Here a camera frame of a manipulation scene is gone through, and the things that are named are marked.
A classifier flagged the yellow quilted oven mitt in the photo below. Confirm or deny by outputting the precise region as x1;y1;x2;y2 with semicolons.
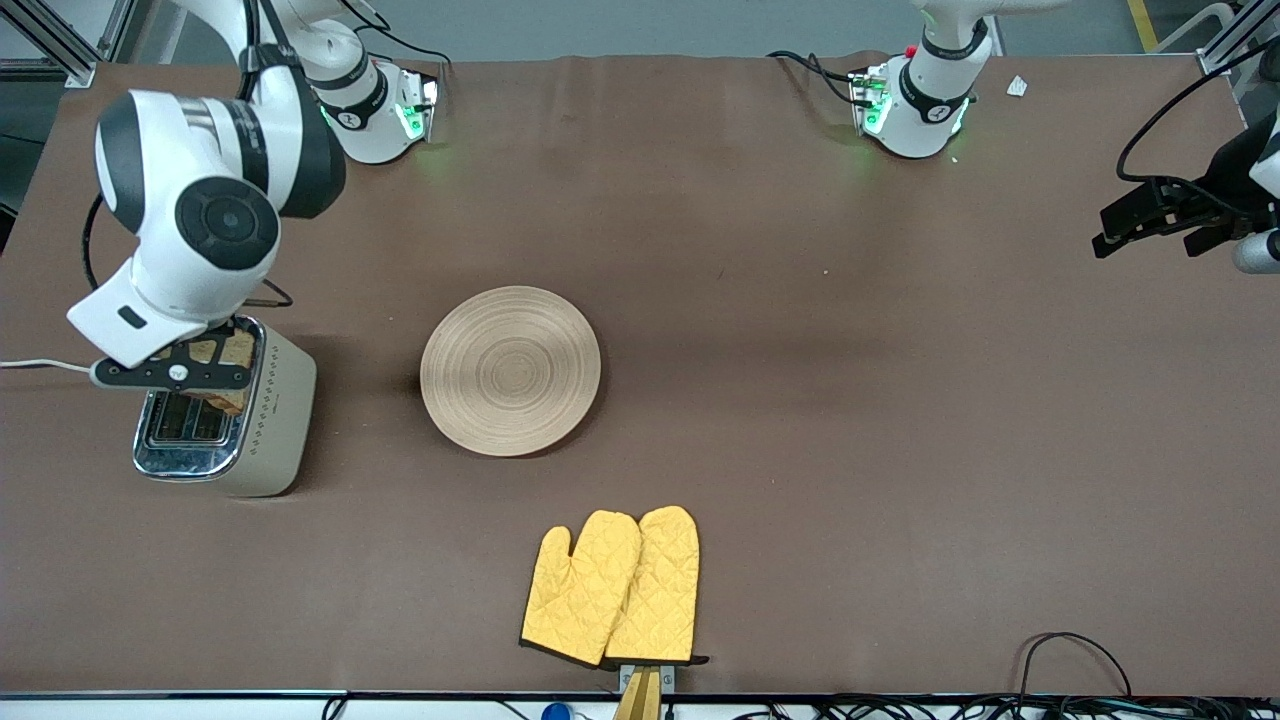
519;510;643;669
603;505;709;666

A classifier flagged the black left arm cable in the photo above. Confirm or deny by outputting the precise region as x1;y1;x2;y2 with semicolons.
1117;45;1280;216

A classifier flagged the aluminium frame profile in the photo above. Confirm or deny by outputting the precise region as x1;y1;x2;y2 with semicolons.
0;0;136;89
1195;0;1280;77

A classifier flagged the round wooden plate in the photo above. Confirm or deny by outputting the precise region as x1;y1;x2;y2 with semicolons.
419;286;603;458

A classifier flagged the black base cable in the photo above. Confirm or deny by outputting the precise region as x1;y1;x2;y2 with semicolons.
330;0;448;69
768;50;863;107

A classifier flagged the black right base cable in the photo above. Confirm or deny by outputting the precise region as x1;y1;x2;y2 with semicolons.
330;0;448;69

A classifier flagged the chrome two-slot toaster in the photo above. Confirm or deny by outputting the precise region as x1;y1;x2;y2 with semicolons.
133;318;318;498

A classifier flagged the white toaster power cable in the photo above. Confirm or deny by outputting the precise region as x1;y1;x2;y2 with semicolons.
0;357;96;377

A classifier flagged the looped black cable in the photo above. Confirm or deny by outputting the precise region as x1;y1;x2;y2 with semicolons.
1018;631;1134;698

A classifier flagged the brown bread slice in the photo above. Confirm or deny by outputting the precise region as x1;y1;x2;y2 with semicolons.
188;328;258;417

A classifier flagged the black left base cable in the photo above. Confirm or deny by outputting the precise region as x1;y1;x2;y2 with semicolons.
768;50;863;107

